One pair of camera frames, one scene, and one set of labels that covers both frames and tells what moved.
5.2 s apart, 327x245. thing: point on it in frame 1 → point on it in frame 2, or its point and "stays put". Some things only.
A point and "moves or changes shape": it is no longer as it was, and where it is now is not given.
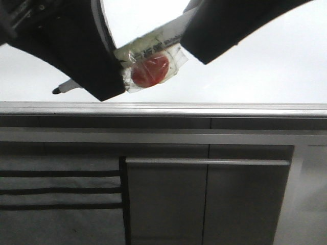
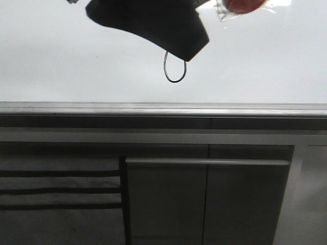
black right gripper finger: (74, 34) → (174, 25)
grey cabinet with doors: (206, 194) stays put
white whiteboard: (281, 70) stays put
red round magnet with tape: (147, 68) moves or changes shape
